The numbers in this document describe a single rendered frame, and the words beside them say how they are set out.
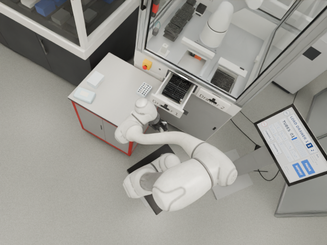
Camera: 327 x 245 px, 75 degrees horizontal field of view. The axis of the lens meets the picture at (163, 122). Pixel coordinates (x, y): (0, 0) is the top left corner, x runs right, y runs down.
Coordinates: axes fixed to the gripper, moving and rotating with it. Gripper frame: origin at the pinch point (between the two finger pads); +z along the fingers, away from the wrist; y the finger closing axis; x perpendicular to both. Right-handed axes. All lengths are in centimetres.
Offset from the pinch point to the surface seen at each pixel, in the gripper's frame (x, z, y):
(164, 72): 58, 8, -8
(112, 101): 27, -2, -47
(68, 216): -65, 49, -105
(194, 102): 44, 39, 13
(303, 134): 6, 28, 94
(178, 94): 36.6, 11.2, 5.9
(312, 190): -18, 123, 119
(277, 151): -4, 37, 78
